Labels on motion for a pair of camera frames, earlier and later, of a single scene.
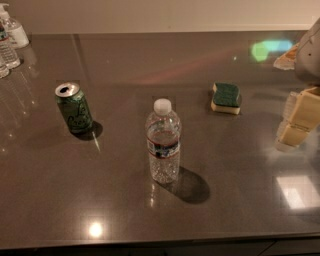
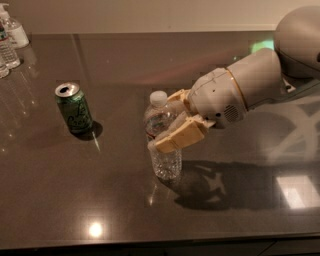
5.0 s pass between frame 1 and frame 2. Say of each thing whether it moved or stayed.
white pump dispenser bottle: stayed
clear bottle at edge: stayed
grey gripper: moved
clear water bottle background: stayed
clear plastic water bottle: moved
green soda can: stayed
